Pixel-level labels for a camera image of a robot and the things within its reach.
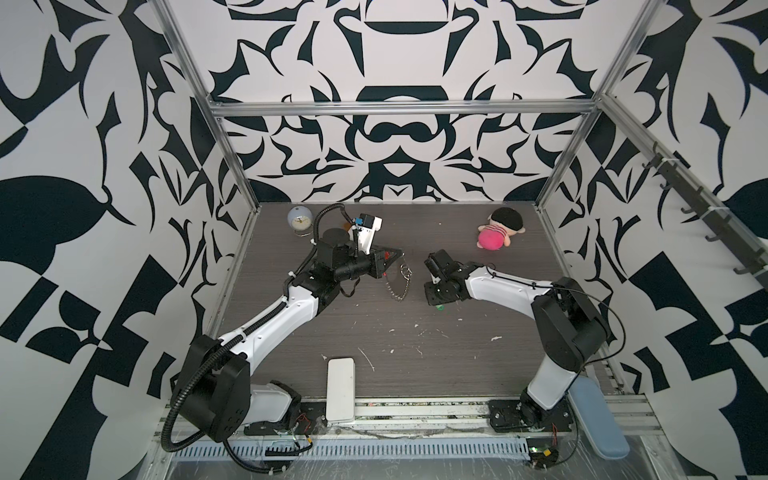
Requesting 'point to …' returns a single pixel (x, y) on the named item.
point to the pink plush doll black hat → (504, 222)
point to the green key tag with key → (440, 307)
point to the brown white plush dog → (347, 225)
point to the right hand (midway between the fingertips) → (434, 292)
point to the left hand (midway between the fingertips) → (404, 246)
